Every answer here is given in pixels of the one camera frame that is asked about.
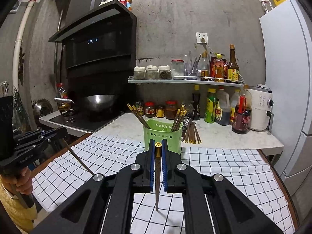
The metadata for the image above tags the wooden chopstick gold tip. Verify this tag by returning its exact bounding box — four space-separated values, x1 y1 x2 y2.
155 142 162 211
174 110 184 131
172 105 185 131
171 108 181 132
175 110 187 130
61 139 95 176
127 104 150 129
132 105 150 129

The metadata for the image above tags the person's left hand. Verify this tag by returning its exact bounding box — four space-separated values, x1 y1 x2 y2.
1 167 33 195

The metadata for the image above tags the yellow fleece sleeve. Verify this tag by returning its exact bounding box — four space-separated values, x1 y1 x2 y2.
1 183 38 233

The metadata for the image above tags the bundle of chopsticks on counter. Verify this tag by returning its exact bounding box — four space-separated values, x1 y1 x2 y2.
181 117 202 144

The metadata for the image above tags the white jug dark liquid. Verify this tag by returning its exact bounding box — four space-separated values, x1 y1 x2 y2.
215 87 231 126

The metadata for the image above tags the large dark soy sauce bottle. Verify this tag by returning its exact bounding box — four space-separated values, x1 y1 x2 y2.
232 85 252 134

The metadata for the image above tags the green label sauce bottle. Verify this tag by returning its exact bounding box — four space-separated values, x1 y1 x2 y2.
204 88 216 124

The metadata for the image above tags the green plastic utensil holder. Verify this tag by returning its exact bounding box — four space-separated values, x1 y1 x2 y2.
143 119 183 155

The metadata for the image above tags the steel wok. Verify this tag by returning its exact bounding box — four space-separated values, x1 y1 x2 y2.
83 95 115 112

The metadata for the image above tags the white air fryer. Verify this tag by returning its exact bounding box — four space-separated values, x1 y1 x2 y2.
249 84 274 133

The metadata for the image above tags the large red lid jar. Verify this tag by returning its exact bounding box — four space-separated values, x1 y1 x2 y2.
165 100 178 120

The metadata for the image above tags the red lid sauce jar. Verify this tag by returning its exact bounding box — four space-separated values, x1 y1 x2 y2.
144 101 156 118

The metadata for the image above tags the small green label jar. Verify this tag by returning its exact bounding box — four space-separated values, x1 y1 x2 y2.
135 101 144 116

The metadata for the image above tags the yellow label sauce jar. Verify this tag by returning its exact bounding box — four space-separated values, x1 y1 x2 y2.
155 105 165 118

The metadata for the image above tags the dark slim soy bottle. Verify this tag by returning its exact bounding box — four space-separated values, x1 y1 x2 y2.
192 85 200 121

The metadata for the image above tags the tall brown vinegar bottle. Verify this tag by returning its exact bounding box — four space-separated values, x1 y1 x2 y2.
227 44 239 83

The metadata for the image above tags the black range hood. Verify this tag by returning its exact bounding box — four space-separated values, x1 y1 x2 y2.
49 0 137 108

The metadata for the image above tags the white refrigerator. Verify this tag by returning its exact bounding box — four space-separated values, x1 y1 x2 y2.
259 0 311 195

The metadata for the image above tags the white wall pipe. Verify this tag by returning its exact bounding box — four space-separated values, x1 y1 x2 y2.
12 0 36 90

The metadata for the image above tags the metal wall shelf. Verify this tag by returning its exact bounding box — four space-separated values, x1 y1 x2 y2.
128 76 244 88

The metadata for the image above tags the white wall socket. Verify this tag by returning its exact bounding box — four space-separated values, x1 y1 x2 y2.
196 32 208 44

